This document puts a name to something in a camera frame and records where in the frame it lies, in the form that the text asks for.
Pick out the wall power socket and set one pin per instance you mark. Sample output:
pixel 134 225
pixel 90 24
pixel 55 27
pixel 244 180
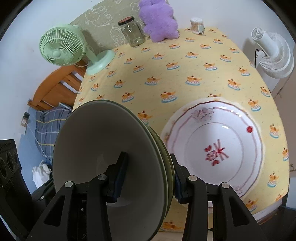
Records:
pixel 25 119

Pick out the wooden bed headboard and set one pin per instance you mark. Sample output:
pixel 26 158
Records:
pixel 61 86

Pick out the green desk fan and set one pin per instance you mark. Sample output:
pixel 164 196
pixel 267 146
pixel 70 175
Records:
pixel 66 45

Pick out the white plastic bags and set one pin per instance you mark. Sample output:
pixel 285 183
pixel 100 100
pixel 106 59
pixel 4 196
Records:
pixel 41 174

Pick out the white standing fan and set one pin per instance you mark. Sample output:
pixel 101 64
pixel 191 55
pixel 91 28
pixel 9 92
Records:
pixel 273 54

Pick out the glass jar with lid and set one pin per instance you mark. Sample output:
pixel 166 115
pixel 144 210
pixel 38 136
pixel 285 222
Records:
pixel 132 31

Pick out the blue bed sheet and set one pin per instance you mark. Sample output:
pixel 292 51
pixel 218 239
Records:
pixel 30 157

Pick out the large floral ceramic bowl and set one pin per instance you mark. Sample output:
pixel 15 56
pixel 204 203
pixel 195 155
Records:
pixel 169 167

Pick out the green patterned mat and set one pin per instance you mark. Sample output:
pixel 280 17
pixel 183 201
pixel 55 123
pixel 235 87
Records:
pixel 99 24

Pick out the purple plush toy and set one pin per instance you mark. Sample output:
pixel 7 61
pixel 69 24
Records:
pixel 158 19

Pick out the red trimmed white plate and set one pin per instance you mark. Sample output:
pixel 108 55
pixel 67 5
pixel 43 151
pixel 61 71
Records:
pixel 217 141

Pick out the blue plaid pillow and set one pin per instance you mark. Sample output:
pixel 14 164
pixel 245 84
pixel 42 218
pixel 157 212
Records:
pixel 48 125

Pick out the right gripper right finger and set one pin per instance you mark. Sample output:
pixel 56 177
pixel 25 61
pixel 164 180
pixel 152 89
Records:
pixel 231 218

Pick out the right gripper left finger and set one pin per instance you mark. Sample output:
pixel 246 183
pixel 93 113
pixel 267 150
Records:
pixel 79 211

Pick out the cotton swab container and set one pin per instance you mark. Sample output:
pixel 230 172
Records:
pixel 197 26

